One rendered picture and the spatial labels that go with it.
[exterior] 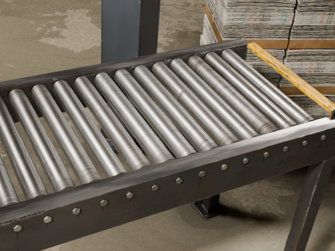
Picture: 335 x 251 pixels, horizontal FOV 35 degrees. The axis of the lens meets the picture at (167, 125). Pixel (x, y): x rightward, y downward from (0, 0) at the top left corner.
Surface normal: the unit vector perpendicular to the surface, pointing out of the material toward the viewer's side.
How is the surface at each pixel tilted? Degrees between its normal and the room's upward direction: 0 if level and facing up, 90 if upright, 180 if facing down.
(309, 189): 90
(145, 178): 0
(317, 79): 90
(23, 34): 0
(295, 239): 87
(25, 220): 90
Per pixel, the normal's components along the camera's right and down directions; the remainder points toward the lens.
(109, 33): -0.44, 0.50
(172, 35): 0.07, -0.81
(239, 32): 0.13, 0.60
